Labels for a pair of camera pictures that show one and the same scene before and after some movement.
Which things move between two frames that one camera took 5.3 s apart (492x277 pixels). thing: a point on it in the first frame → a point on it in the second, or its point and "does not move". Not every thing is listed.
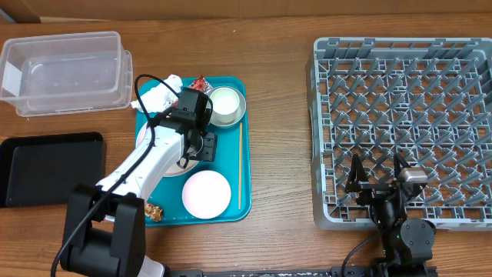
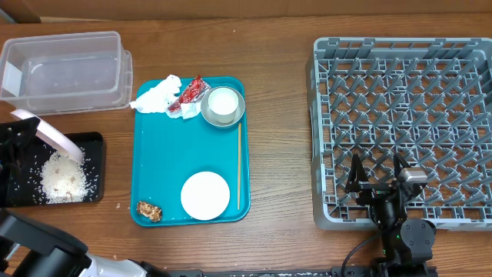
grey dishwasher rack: x=430 y=98 does not move
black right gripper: x=373 y=189 does not move
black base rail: x=333 y=271 does not move
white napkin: x=160 y=98 does not move
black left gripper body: x=206 y=148 → x=11 y=154
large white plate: x=187 y=162 → x=54 y=137
